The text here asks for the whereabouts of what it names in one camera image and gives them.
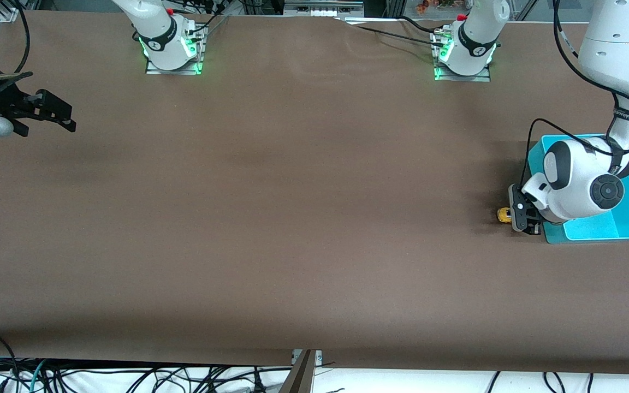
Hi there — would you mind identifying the orange background item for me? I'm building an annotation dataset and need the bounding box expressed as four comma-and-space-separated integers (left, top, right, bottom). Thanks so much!
414, 0, 458, 15

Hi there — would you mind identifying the brown table cover sheet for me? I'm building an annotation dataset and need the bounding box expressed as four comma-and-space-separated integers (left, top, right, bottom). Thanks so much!
0, 10, 629, 377

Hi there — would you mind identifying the white power strip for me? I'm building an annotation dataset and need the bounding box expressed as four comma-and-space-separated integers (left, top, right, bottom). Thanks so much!
283, 0, 365, 18

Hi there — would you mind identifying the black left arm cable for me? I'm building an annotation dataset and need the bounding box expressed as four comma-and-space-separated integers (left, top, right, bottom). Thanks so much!
519, 0, 629, 192

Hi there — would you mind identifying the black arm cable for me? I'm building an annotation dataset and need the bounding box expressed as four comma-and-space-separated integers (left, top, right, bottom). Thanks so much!
13, 0, 32, 75
519, 0, 629, 192

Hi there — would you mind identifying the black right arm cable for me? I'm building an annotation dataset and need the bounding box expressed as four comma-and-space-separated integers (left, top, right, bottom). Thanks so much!
13, 0, 32, 75

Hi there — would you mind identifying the black base cable bundle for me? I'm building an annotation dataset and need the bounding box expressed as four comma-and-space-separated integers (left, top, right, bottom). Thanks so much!
181, 0, 230, 34

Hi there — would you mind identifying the black cable across table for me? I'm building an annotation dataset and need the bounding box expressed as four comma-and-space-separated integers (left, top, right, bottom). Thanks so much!
341, 16, 446, 42

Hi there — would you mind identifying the teal floor cable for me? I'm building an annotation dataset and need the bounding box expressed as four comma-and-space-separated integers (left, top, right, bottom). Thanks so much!
29, 361, 49, 393

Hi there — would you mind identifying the metal table bracket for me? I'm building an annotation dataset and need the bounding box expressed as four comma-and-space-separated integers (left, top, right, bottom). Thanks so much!
278, 349, 324, 393

